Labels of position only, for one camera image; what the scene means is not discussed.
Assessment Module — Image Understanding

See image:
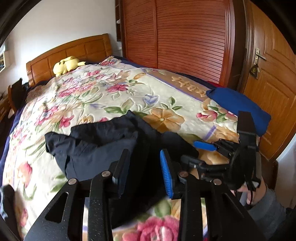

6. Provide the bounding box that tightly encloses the black trench coat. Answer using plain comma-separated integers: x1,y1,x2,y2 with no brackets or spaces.
45,111,199,228

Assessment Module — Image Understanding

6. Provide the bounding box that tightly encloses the grey right sleeve forearm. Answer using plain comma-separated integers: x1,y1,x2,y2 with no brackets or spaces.
248,188,292,240

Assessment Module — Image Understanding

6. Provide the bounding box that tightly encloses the person's right hand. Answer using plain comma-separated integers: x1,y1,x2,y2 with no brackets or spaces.
231,178,267,206

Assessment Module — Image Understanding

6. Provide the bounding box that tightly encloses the floral blanket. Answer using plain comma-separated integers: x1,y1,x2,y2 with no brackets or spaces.
3,57,238,237

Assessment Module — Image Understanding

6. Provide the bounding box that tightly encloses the blue pillow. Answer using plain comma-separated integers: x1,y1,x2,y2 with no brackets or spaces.
206,87,271,137

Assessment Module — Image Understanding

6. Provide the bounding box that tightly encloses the dark grey folded garment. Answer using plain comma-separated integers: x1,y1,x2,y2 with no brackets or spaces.
1,185,16,224

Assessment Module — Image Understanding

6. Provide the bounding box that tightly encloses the navy bed sheet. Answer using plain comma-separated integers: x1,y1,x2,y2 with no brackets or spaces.
1,108,23,186

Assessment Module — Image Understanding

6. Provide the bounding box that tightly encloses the wooden louvered wardrobe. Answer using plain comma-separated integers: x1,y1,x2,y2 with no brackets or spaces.
116,1,246,89

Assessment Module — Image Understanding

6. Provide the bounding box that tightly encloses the wooden door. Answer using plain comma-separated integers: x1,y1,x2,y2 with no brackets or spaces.
240,1,295,160

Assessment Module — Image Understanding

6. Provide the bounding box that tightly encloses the wooden chair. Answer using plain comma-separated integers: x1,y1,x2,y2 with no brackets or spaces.
8,78,26,113

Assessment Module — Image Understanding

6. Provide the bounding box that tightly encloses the wooden headboard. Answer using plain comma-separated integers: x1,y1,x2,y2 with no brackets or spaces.
26,34,112,87

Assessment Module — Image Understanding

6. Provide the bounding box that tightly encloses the yellow plush toy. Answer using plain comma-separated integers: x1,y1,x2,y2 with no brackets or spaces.
53,56,86,77

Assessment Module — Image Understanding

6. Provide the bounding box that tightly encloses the brass door handle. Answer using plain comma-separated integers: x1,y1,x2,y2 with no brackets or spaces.
249,48,266,79

